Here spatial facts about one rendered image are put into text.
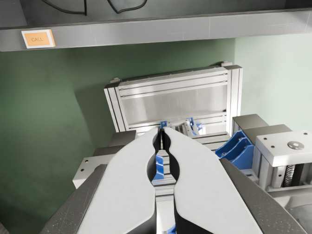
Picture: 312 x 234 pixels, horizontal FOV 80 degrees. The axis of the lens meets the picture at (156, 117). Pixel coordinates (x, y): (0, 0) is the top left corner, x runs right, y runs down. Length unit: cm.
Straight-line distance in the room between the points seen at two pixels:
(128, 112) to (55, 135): 77
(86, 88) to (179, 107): 70
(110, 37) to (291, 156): 48
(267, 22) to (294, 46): 121
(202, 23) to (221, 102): 94
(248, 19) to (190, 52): 97
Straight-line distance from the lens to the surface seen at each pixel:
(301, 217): 60
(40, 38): 44
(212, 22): 41
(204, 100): 127
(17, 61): 167
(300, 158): 57
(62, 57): 150
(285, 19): 46
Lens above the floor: 134
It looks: 63 degrees down
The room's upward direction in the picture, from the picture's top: 179 degrees clockwise
